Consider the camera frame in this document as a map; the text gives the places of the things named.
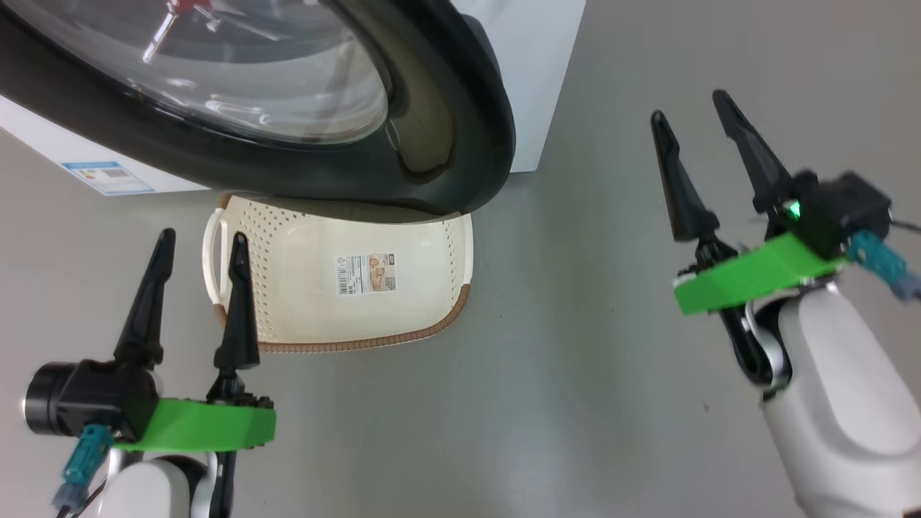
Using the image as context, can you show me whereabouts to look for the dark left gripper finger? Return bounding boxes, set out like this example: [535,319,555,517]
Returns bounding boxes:
[212,232,261,398]
[114,229,177,369]

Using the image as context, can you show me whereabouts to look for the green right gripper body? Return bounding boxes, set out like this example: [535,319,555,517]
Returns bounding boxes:
[673,232,850,316]

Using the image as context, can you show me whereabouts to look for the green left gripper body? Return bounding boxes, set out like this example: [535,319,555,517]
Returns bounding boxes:
[115,394,277,453]

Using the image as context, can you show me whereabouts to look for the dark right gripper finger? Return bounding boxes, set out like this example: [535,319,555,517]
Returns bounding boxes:
[650,110,738,271]
[712,89,796,217]

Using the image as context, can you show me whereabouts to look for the dark washing machine door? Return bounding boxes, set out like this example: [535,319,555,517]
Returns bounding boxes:
[0,0,517,217]

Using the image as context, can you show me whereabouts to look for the cream perforated laundry basket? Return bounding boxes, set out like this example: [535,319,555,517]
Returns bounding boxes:
[202,193,475,353]

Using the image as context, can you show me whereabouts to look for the basket product label sticker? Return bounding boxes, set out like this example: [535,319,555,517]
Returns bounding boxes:
[335,252,398,296]

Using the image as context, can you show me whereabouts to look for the white washing machine body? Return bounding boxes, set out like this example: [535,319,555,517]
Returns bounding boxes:
[0,0,587,196]

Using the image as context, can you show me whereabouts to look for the blue energy label sticker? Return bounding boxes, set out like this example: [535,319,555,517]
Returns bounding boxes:
[61,161,155,196]

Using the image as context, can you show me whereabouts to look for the teal left cable connector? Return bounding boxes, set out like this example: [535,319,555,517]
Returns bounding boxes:
[52,423,114,513]

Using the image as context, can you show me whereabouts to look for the teal cable connector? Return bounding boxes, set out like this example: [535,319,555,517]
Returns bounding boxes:
[52,423,114,513]
[848,230,921,301]

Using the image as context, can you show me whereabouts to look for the teal right cable connector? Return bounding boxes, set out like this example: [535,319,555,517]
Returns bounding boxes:
[848,230,921,301]

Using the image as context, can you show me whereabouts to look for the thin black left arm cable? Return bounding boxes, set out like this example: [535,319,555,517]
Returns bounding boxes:
[56,483,107,518]

